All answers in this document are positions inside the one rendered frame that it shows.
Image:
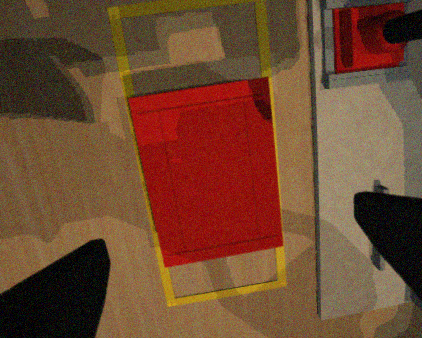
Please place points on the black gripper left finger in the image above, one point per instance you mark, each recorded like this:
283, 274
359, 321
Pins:
63, 300

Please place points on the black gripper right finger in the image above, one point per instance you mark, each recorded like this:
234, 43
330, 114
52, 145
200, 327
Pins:
393, 224

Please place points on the yellow flat border strip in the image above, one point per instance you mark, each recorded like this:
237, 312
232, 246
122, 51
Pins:
115, 15

